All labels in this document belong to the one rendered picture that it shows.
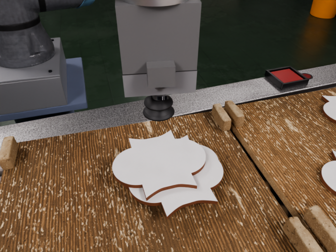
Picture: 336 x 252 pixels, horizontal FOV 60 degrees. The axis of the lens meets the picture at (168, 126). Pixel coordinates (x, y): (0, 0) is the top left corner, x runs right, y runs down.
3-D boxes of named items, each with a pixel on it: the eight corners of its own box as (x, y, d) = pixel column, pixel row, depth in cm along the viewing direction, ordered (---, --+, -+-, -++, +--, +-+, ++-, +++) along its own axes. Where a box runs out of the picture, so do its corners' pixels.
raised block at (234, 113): (222, 110, 61) (224, 99, 60) (230, 109, 62) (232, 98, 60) (235, 128, 57) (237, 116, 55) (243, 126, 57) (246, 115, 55)
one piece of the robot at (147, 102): (144, 106, 37) (145, 119, 38) (175, 104, 37) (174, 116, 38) (142, 90, 39) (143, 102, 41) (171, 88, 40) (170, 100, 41)
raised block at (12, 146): (8, 147, 53) (2, 136, 51) (19, 145, 53) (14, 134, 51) (2, 171, 48) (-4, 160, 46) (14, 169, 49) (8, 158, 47)
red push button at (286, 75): (268, 76, 76) (269, 71, 75) (288, 72, 78) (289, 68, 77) (282, 88, 72) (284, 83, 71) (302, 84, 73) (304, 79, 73)
